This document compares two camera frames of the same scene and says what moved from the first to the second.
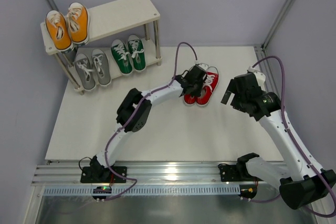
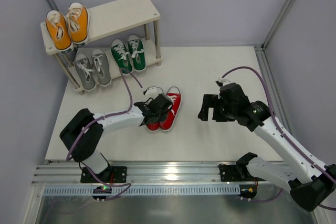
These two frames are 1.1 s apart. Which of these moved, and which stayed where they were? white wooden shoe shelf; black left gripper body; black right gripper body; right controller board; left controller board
Moved: black left gripper body; black right gripper body
Stayed: white wooden shoe shelf; left controller board; right controller board
